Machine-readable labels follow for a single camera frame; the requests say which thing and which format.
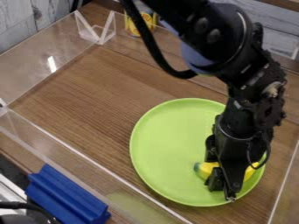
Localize clear acrylic triangular bracket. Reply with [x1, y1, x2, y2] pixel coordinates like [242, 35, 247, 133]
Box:
[75, 10, 116, 46]

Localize blue plastic clamp block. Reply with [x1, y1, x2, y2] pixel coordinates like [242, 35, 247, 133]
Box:
[25, 164, 111, 224]

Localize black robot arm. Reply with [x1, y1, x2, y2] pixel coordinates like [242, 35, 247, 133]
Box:
[141, 0, 286, 200]

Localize clear acrylic enclosure wall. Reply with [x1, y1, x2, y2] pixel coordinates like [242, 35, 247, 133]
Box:
[0, 99, 192, 224]

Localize green plate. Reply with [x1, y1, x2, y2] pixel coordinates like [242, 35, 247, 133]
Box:
[128, 97, 267, 207]

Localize yellow blue labelled can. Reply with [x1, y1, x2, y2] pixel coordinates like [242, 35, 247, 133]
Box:
[125, 10, 157, 38]

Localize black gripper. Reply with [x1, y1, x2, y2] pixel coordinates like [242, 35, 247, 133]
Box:
[203, 115, 274, 203]

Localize yellow toy banana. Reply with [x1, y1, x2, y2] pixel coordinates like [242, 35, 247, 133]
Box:
[193, 162, 256, 181]

